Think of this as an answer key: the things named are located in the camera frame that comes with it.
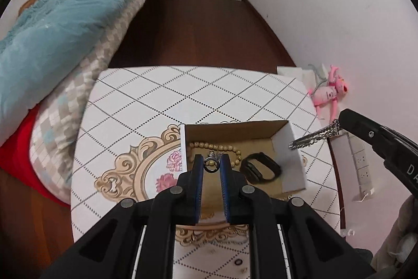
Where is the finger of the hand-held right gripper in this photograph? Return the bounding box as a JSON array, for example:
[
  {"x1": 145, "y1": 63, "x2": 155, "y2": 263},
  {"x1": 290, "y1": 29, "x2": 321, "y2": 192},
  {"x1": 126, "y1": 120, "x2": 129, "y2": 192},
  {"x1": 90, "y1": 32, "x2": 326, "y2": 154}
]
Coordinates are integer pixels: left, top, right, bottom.
[{"x1": 338, "y1": 108, "x2": 391, "y2": 165}]

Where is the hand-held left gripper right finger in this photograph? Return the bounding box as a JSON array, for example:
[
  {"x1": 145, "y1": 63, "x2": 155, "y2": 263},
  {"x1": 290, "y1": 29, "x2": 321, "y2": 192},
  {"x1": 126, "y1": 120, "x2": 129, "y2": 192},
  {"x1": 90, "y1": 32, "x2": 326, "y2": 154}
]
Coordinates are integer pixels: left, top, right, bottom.
[{"x1": 219, "y1": 154, "x2": 376, "y2": 279}]

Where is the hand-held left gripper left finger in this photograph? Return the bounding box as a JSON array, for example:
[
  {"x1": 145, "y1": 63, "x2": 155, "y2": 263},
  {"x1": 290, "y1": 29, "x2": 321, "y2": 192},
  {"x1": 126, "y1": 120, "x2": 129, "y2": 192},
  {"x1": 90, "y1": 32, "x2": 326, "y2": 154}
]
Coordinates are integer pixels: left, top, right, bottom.
[{"x1": 42, "y1": 154, "x2": 205, "y2": 279}]

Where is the small silver ring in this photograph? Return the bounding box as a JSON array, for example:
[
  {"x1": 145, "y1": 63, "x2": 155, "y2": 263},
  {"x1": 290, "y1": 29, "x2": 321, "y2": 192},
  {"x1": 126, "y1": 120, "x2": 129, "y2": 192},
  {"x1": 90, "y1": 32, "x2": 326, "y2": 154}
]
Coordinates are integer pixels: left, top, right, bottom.
[{"x1": 203, "y1": 150, "x2": 220, "y2": 174}]

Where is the silver chain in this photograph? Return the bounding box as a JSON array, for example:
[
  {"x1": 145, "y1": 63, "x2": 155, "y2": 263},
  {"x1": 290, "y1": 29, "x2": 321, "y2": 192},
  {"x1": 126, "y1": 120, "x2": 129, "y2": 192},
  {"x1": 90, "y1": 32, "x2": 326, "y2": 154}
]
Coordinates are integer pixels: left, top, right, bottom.
[{"x1": 289, "y1": 120, "x2": 344, "y2": 149}]

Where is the cardboard box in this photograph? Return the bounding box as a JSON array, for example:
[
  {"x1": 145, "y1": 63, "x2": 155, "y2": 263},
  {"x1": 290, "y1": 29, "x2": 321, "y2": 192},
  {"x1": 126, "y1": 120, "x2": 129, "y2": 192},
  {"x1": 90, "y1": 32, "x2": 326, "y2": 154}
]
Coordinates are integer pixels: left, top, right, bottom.
[{"x1": 180, "y1": 119, "x2": 308, "y2": 221}]

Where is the black wrist band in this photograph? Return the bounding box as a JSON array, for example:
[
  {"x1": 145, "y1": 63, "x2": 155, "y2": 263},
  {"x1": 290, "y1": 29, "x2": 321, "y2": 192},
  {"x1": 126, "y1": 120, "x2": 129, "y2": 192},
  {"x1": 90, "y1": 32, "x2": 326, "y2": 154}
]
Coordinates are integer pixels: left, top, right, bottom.
[{"x1": 240, "y1": 152, "x2": 283, "y2": 183}]

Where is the white power strip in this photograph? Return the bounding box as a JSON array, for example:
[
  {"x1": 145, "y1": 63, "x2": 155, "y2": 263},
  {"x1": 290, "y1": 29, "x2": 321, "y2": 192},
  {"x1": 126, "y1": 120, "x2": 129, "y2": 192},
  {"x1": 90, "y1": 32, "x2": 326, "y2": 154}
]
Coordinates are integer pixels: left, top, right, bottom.
[{"x1": 347, "y1": 132, "x2": 373, "y2": 202}]

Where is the pink plush toy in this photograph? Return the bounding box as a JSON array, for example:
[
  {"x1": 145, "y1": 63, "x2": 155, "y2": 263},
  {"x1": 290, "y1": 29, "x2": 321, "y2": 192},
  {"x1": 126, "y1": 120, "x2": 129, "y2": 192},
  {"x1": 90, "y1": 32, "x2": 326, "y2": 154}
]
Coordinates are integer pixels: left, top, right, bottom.
[{"x1": 308, "y1": 65, "x2": 349, "y2": 123}]

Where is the white flat box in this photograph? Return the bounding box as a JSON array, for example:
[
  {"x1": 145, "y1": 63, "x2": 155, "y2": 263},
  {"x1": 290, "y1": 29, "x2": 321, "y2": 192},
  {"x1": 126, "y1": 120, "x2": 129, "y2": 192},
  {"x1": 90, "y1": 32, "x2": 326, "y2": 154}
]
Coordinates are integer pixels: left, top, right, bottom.
[{"x1": 276, "y1": 65, "x2": 315, "y2": 84}]

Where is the white patterned table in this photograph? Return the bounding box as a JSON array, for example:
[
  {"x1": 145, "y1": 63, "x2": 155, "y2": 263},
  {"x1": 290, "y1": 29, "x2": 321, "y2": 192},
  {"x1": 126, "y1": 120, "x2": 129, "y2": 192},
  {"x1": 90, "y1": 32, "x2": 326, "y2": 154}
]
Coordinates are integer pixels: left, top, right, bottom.
[{"x1": 70, "y1": 65, "x2": 344, "y2": 279}]

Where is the checkered grey quilt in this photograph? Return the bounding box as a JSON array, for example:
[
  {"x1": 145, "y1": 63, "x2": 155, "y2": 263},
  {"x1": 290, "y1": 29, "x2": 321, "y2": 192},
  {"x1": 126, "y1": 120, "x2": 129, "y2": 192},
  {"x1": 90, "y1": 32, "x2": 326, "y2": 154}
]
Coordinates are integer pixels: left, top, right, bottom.
[{"x1": 29, "y1": 0, "x2": 171, "y2": 202}]

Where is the red bed sheet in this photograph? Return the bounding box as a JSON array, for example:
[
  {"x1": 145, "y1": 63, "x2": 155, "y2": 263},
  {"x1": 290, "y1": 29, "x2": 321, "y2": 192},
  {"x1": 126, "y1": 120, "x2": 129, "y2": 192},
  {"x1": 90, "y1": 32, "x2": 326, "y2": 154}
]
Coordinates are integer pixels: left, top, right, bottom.
[{"x1": 0, "y1": 105, "x2": 73, "y2": 209}]

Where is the light blue fluffy blanket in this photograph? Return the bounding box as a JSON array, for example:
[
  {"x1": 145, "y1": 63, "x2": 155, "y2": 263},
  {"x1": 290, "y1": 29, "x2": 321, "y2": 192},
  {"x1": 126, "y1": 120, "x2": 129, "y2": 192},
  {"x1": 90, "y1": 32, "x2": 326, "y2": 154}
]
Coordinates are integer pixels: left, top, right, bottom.
[{"x1": 0, "y1": 0, "x2": 179, "y2": 146}]

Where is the wooden bead bracelet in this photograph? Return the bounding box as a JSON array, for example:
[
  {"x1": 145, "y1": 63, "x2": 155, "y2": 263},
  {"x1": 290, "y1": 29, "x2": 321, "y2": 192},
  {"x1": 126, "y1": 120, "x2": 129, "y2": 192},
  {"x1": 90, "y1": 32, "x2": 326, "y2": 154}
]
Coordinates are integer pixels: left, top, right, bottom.
[{"x1": 188, "y1": 141, "x2": 243, "y2": 169}]

